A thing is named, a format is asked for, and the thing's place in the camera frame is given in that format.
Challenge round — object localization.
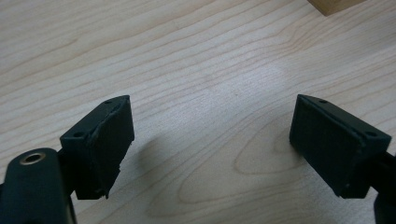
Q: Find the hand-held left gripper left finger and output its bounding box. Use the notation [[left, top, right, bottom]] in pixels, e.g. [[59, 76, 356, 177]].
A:
[[59, 94, 135, 201]]

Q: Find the light wooden block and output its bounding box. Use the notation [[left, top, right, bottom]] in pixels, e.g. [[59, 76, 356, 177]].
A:
[[307, 0, 368, 17]]

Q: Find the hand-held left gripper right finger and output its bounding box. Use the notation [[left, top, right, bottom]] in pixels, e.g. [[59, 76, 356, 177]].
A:
[[289, 93, 392, 200]]

